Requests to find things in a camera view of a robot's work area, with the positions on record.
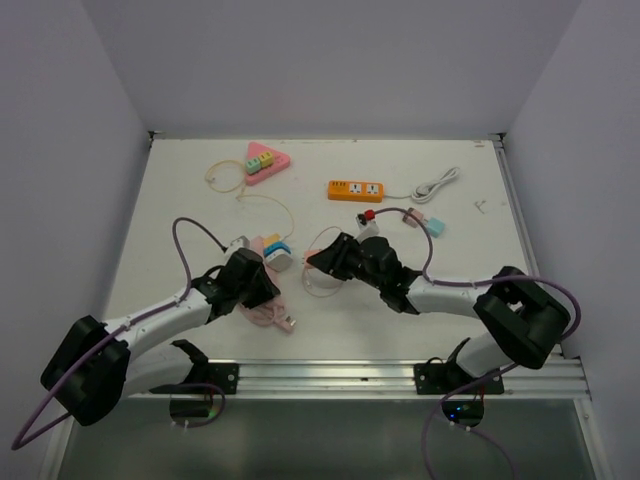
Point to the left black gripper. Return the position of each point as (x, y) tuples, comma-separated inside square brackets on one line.
[(265, 289)]

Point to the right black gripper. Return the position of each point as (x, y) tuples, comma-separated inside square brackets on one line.
[(332, 259)]

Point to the peach USB charger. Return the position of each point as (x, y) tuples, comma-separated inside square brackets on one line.
[(307, 255)]

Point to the pink long power strip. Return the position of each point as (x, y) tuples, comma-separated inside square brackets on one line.
[(257, 245)]

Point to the orange power strip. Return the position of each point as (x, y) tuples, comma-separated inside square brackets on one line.
[(354, 191)]

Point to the teal plug charger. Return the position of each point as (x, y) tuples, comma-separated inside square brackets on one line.
[(435, 227)]

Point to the blue plug adapter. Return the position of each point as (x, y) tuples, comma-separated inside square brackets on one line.
[(275, 247)]

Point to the yellow plug charger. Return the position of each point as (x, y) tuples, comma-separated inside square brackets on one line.
[(271, 239)]

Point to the pink plug charger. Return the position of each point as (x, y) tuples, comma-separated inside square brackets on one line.
[(413, 218)]

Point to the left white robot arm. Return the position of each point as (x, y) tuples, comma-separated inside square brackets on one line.
[(98, 363)]

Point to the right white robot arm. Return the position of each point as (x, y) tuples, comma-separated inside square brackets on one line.
[(523, 321)]

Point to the green USB charger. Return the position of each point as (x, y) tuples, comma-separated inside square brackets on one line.
[(253, 165)]

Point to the yellow USB charger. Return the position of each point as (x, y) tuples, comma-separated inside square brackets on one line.
[(266, 159)]

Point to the pink triangular power strip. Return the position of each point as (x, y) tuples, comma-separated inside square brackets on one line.
[(282, 162)]

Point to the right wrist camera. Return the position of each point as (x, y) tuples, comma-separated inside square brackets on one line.
[(367, 225)]

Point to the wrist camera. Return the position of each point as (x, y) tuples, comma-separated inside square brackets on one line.
[(240, 242), (367, 225)]

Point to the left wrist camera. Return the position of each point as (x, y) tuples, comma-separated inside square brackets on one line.
[(240, 242)]

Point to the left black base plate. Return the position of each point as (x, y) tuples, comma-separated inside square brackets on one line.
[(223, 375)]

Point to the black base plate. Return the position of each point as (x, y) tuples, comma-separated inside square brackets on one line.
[(438, 376), (223, 375)]

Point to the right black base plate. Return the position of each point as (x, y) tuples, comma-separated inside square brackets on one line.
[(438, 376)]

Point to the aluminium rail frame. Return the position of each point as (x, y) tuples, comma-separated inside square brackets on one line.
[(353, 379)]

